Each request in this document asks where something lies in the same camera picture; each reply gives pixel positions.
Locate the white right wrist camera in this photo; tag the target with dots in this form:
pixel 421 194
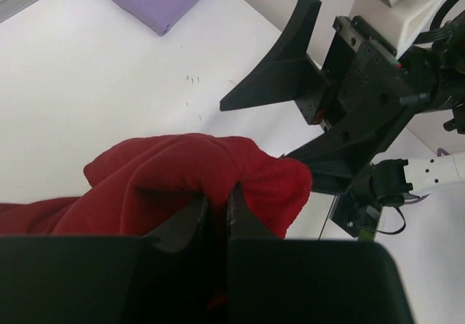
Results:
pixel 393 23

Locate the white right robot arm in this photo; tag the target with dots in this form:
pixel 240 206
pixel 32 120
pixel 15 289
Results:
pixel 435 62

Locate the red t shirt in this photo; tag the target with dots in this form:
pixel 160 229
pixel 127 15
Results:
pixel 138 184

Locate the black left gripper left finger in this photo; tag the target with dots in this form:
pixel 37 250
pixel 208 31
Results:
pixel 161 277

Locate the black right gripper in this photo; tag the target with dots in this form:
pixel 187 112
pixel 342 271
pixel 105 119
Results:
pixel 362 96

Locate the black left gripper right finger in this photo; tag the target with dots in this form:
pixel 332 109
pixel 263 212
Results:
pixel 273 280

